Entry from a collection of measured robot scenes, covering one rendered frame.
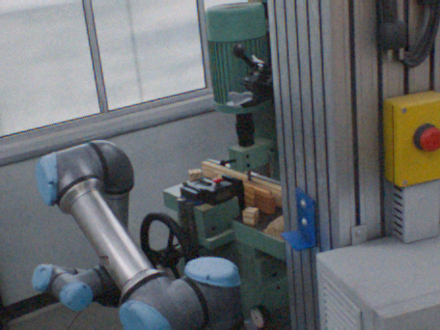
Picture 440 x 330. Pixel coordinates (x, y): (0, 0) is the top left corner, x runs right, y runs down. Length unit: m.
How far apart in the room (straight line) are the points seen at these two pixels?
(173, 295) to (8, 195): 1.99
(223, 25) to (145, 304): 0.91
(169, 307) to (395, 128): 0.61
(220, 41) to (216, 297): 0.83
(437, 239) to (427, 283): 0.14
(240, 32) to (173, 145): 1.70
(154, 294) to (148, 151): 2.17
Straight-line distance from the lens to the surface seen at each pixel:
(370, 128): 1.09
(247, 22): 1.99
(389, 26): 1.03
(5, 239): 3.40
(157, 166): 3.59
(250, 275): 2.08
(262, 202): 2.08
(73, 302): 1.86
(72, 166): 1.60
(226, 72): 2.03
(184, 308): 1.43
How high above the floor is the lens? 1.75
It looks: 20 degrees down
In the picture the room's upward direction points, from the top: 6 degrees counter-clockwise
